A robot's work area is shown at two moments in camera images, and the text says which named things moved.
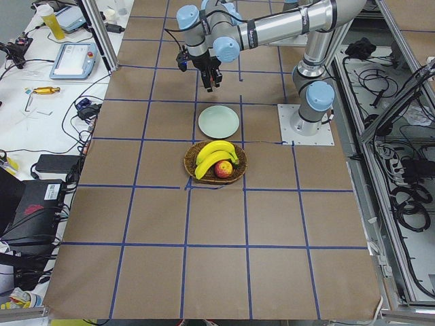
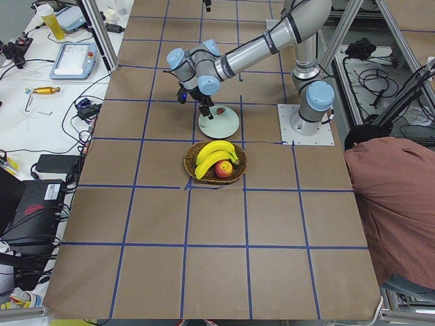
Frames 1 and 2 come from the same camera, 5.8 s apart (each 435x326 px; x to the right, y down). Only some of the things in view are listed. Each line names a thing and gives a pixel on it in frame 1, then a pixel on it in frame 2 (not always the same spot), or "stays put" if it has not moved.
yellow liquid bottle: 46,12 stays put
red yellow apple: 223,169 stays put
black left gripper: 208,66 to 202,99
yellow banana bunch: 211,153 stays put
